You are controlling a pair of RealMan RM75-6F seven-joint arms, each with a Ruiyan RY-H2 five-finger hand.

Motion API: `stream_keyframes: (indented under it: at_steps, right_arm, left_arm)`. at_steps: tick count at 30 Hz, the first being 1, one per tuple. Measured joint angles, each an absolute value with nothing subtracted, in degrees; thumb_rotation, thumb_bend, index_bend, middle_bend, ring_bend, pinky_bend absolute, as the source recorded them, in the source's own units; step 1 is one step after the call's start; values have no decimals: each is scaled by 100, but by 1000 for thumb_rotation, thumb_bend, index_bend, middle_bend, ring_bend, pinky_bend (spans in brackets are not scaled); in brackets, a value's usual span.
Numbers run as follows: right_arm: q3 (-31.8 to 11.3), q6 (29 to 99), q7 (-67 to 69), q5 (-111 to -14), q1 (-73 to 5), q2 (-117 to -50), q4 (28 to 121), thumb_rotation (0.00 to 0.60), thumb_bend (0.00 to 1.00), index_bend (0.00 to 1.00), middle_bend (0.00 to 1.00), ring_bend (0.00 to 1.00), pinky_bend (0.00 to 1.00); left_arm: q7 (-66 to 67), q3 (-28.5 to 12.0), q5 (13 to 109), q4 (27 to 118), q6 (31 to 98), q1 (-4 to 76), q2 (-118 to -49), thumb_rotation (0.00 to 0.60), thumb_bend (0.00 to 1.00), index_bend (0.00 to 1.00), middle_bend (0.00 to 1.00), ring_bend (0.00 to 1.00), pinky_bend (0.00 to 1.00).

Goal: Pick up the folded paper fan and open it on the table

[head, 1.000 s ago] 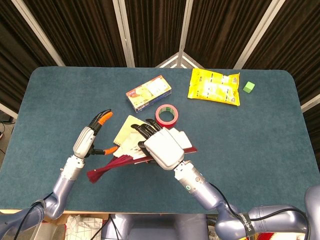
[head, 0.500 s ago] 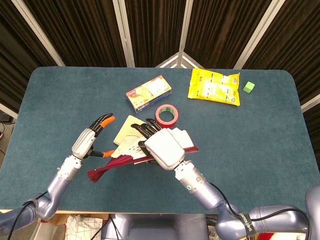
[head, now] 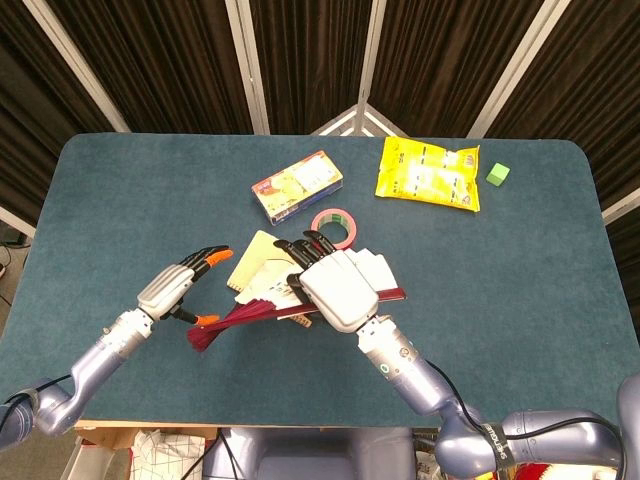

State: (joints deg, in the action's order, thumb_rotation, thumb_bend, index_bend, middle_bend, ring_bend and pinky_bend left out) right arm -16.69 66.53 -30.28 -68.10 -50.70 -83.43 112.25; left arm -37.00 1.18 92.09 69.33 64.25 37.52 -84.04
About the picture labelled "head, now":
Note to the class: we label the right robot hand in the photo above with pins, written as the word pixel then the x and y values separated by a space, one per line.
pixel 340 290

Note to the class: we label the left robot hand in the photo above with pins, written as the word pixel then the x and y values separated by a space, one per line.
pixel 167 287

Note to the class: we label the red-ribbed white paper fan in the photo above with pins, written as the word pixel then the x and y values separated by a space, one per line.
pixel 250 315

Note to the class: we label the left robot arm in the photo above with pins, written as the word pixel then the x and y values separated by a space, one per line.
pixel 95 365

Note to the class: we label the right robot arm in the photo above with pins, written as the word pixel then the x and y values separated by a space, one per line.
pixel 415 380

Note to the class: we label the red tape roll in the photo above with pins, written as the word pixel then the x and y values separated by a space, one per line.
pixel 350 235

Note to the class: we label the yellow spiral notebook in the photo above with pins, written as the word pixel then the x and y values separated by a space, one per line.
pixel 255 255

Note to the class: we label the blue felt table cover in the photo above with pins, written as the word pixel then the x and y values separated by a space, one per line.
pixel 150 190

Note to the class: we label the blue yellow cardboard box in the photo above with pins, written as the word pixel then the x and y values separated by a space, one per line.
pixel 295 187

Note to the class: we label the yellow snack bag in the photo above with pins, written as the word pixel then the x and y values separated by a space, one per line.
pixel 425 175

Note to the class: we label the grey-blue robot torso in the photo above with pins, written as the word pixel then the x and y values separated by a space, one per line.
pixel 310 455

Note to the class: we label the white checked cloth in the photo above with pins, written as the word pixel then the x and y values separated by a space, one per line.
pixel 165 457

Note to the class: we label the green cube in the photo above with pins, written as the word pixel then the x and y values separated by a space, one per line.
pixel 498 175

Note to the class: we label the dark partition screen white frames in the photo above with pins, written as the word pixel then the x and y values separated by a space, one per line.
pixel 175 60

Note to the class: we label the red white helmet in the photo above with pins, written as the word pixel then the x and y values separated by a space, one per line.
pixel 535 472

